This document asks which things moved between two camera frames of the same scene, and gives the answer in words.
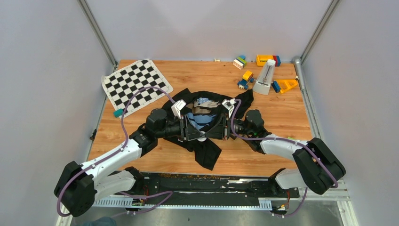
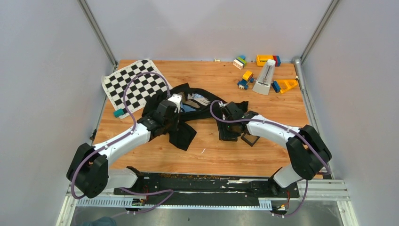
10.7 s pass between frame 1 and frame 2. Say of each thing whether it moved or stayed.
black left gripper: moved
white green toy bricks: stayed
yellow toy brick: stayed
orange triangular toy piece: stayed
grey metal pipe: stayed
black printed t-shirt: moved
